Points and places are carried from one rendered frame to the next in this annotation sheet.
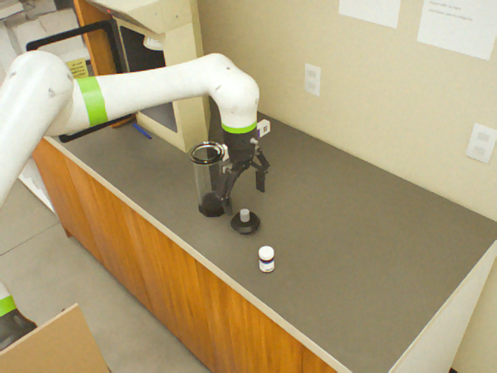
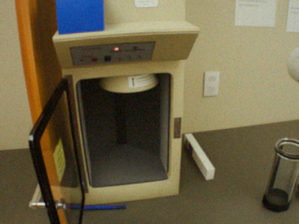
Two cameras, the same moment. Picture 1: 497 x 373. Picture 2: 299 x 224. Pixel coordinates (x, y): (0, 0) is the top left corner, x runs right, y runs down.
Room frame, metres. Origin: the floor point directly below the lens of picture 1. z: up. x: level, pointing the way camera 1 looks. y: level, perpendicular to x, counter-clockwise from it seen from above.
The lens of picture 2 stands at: (1.16, 0.93, 1.62)
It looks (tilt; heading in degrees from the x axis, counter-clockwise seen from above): 26 degrees down; 302
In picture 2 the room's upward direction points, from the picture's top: 1 degrees counter-clockwise
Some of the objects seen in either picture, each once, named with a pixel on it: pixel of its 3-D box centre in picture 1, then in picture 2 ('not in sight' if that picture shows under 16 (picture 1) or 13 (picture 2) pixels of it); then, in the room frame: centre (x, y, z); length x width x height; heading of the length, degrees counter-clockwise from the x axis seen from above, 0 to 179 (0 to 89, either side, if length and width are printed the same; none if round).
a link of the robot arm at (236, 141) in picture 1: (241, 133); not in sight; (1.05, 0.01, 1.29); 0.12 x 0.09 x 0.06; 43
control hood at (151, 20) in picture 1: (118, 11); (125, 47); (1.56, 0.38, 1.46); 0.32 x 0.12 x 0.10; 42
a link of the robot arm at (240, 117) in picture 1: (236, 98); not in sight; (1.06, 0.01, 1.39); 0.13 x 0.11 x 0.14; 24
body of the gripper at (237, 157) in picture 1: (241, 155); not in sight; (1.06, 0.01, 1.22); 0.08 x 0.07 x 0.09; 133
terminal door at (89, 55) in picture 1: (84, 83); (64, 177); (1.62, 0.58, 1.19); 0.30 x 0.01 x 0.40; 125
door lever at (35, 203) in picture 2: not in sight; (45, 194); (1.60, 0.65, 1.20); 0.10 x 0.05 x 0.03; 125
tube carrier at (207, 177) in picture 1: (210, 178); (284, 175); (1.16, 0.12, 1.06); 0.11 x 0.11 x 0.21
